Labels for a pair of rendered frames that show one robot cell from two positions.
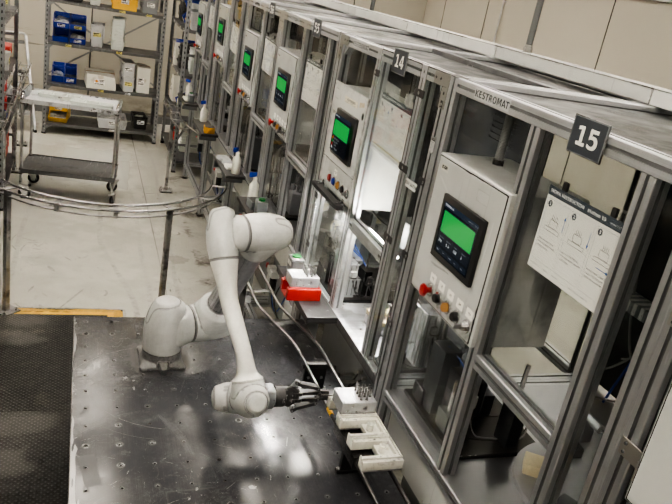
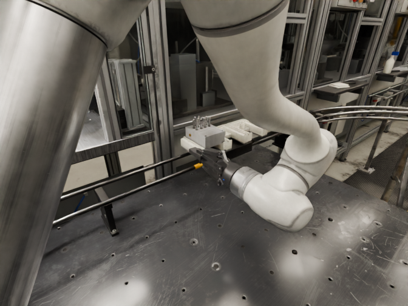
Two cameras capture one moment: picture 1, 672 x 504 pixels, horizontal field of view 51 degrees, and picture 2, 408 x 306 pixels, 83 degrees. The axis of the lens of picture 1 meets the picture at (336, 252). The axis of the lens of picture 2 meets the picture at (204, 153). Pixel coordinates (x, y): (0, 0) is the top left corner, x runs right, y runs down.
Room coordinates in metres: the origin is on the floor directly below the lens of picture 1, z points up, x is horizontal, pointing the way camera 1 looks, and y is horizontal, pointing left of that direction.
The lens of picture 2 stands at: (2.35, 0.63, 1.26)
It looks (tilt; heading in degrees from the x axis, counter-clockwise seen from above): 28 degrees down; 254
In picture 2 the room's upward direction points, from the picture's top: straight up
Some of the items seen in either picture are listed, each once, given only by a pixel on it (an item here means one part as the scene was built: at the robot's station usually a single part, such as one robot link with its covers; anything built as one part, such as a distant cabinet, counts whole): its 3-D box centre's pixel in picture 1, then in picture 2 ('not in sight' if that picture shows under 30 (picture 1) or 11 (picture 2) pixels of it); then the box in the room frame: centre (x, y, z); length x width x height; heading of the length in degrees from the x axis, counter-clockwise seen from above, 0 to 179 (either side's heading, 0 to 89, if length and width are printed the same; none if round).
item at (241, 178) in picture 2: (265, 396); (246, 183); (2.09, 0.15, 0.88); 0.09 x 0.06 x 0.09; 22
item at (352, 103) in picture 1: (366, 144); not in sight; (3.08, -0.04, 1.60); 0.42 x 0.29 x 0.46; 22
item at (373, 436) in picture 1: (361, 436); (226, 141); (2.02, -0.20, 0.84); 0.36 x 0.14 x 0.10; 22
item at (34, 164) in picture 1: (72, 144); not in sight; (6.12, 2.51, 0.47); 0.84 x 0.53 x 0.94; 106
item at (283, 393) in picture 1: (285, 395); (228, 172); (2.12, 0.08, 0.88); 0.09 x 0.07 x 0.08; 112
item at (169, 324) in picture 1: (166, 323); not in sight; (2.53, 0.62, 0.85); 0.18 x 0.16 x 0.22; 127
